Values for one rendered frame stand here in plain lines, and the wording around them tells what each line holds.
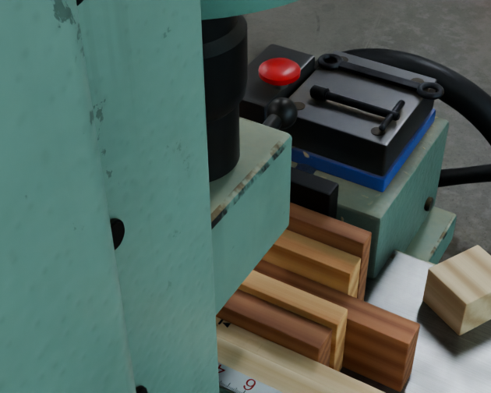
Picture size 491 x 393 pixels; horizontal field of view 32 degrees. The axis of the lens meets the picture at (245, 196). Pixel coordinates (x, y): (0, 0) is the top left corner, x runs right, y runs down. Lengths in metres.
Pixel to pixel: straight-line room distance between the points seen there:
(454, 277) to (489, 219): 1.49
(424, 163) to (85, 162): 0.49
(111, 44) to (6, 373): 0.10
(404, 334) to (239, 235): 0.14
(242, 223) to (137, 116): 0.20
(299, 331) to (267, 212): 0.09
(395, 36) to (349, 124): 2.14
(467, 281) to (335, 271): 0.10
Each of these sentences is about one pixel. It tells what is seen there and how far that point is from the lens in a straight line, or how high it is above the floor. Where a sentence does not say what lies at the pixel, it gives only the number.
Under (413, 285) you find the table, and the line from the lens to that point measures 0.62.
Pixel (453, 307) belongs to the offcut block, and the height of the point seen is 0.92.
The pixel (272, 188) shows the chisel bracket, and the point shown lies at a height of 1.05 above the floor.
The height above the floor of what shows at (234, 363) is 0.95.
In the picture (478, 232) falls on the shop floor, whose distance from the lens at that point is 2.04.
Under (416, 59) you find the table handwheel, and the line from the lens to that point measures 0.76.
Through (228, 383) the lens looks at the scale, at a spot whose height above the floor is 0.96.
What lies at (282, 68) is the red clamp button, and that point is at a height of 1.02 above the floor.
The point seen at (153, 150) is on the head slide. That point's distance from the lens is 0.27.
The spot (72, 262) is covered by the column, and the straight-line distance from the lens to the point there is 0.18.
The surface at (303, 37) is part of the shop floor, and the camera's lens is 2.70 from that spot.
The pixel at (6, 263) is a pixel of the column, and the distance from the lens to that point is 0.16.
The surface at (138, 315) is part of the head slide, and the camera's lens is 0.30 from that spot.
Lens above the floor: 1.35
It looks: 41 degrees down
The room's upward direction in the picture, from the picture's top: 1 degrees counter-clockwise
